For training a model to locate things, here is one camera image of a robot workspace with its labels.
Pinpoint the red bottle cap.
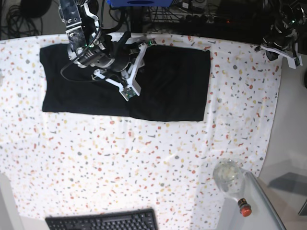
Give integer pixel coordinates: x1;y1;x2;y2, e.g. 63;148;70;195
237;198;252;217

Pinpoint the terrazzo pattern tablecloth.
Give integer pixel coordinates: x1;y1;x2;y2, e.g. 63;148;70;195
0;34;282;230

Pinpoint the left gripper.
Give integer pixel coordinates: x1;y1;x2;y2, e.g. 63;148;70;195
254;23;302;70

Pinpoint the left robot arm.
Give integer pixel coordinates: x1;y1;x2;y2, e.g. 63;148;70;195
254;0;307;69

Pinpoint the black computer keyboard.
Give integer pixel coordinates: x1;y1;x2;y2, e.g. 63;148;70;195
45;209;158;230

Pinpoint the black t-shirt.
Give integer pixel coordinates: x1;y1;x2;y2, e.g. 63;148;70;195
40;44;211;122

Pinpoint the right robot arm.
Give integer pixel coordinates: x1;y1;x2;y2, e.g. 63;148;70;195
59;0;156;101

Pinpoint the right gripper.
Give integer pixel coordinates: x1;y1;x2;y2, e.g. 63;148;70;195
71;32;157;101

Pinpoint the clear glass bottle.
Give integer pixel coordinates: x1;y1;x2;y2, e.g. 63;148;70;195
213;159;246;202

